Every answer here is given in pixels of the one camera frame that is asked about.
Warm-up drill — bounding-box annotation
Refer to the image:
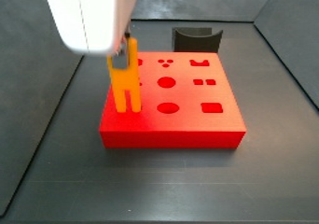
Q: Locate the orange two-pronged peg object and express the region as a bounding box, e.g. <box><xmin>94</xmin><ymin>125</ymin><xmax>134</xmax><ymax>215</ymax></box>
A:
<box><xmin>107</xmin><ymin>37</ymin><xmax>142</xmax><ymax>113</ymax></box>

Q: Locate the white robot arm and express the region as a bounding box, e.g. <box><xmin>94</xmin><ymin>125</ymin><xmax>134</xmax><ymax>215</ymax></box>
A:
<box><xmin>47</xmin><ymin>0</ymin><xmax>138</xmax><ymax>56</ymax></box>

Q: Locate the red shape-sorting block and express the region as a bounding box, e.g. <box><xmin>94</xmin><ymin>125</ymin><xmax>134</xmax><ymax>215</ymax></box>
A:
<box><xmin>101</xmin><ymin>52</ymin><xmax>247</xmax><ymax>148</ymax></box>

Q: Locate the black curved holder stand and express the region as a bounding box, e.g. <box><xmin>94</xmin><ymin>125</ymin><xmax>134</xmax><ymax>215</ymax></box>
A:
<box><xmin>173</xmin><ymin>27</ymin><xmax>223</xmax><ymax>53</ymax></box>

